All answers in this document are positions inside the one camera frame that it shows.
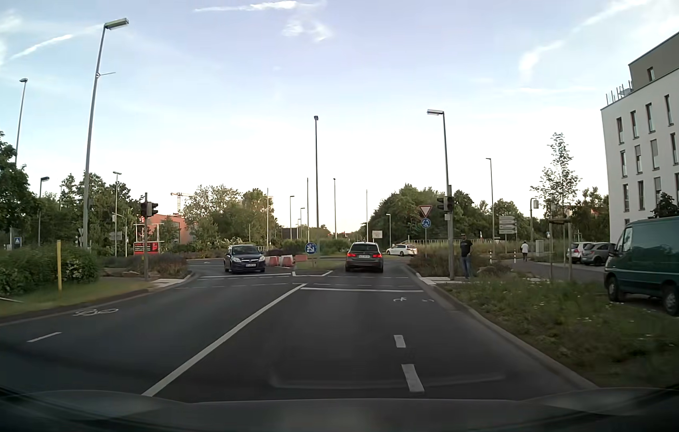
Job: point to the tall dark pole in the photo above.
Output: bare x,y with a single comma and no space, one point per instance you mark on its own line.
316,180

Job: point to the round blue arrow sign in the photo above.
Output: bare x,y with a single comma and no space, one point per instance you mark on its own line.
311,248

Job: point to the grey estate car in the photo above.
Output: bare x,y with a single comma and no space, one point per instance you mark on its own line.
364,256

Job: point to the grassy traffic island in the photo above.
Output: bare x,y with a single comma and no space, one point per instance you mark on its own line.
318,264

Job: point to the white car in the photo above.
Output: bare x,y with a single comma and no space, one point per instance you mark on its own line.
402,249

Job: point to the group of green trees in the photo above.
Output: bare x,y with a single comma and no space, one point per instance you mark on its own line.
225,219
411,213

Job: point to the red and white barriers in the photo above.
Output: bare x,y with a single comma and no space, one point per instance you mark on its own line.
282,260

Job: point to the dark blue car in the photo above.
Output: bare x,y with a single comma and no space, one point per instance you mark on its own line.
244,258

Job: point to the dark grey asphalt road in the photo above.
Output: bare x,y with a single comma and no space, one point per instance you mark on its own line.
327,336

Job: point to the person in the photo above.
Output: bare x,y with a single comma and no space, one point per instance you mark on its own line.
466,255
525,249

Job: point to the white direction signs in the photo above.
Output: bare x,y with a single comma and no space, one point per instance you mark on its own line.
507,225

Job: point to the red brick building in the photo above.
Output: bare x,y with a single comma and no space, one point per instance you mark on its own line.
170,228

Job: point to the road markings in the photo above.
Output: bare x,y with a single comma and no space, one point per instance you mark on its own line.
217,344

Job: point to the red billboard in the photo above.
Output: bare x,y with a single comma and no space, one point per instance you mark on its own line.
146,247

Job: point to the car's own bonnet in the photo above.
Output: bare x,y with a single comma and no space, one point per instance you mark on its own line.
339,415

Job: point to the young thin tree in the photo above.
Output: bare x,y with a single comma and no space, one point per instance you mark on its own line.
557,186

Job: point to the silver parked car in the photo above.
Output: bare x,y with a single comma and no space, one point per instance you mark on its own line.
577,251

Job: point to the grey parked car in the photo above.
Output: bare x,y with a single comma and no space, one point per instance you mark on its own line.
596,254

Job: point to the grass verge with wildflowers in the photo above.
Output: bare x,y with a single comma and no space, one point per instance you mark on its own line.
579,324

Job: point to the dark green van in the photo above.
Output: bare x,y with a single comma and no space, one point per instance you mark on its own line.
666,258

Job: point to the green hedge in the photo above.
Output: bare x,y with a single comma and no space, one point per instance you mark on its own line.
9,269

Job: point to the white apartment building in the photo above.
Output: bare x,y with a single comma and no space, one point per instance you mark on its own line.
669,144

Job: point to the give way sign post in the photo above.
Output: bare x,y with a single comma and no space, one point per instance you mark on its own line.
425,225

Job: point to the traffic light with lamp post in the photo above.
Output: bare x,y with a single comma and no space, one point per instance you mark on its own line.
449,228

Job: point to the traffic light on dark post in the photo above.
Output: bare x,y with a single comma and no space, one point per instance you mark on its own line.
146,240

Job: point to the tall grey lamp post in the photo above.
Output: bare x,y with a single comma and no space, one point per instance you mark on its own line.
89,150
18,132

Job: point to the yellow post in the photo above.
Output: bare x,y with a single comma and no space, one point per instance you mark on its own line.
59,267

